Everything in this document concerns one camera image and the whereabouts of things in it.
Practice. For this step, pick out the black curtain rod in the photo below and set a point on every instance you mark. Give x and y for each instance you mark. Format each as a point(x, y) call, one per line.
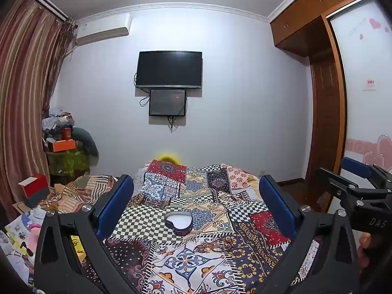
point(49, 3)

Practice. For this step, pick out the patchwork printed blanket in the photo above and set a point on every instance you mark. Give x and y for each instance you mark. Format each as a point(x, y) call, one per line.
point(211, 226)

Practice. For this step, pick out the grey pillow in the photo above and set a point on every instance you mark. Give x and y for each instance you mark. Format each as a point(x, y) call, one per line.
point(87, 144)

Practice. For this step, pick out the pile of clutter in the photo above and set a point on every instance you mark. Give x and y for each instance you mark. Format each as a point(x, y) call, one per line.
point(58, 122)

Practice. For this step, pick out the orange box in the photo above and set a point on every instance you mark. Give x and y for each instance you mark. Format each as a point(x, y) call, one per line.
point(62, 145)

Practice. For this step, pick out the black wall television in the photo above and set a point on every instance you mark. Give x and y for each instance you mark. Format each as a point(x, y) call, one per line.
point(169, 69)

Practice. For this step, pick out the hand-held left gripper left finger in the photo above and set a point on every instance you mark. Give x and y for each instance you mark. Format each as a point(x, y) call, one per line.
point(115, 202)

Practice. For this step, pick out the yellow printed cloth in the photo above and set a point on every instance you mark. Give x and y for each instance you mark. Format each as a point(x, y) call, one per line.
point(77, 248)

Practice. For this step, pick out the pink soft item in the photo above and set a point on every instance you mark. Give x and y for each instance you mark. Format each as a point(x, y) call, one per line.
point(34, 239)

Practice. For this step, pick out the wooden overhead wardrobe cabinet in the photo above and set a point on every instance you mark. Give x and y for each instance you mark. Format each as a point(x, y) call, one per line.
point(309, 12)

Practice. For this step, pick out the purple heart-shaped jewelry box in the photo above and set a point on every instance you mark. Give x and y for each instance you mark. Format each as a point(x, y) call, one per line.
point(179, 222)

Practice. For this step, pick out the person's right hand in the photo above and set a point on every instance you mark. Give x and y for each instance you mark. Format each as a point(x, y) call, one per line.
point(364, 248)

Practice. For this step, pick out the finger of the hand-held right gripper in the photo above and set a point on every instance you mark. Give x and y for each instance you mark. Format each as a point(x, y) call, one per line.
point(355, 165)
point(343, 186)

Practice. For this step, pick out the white wardrobe door pink stickers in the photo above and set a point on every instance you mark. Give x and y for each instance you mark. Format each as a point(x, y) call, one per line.
point(364, 92)

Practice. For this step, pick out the white air conditioner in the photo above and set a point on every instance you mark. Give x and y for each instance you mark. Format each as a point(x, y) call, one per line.
point(102, 30)

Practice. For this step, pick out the striped brown curtain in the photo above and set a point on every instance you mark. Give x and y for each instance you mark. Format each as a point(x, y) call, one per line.
point(27, 104)

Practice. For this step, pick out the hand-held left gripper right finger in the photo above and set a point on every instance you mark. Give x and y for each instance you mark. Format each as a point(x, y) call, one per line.
point(275, 202)

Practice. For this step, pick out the striped brown cloth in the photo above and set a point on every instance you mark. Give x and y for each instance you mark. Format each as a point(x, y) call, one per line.
point(79, 193)

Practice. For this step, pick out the red and white box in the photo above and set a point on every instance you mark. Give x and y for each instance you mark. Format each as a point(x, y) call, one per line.
point(35, 190)

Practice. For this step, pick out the yellow round object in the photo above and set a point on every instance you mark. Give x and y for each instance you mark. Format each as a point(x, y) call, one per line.
point(167, 156)

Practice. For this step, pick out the small black framed screen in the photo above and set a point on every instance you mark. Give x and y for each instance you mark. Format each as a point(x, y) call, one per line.
point(167, 102)

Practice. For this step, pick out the loose printed papers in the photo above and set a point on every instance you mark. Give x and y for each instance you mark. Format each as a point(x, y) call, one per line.
point(20, 229)

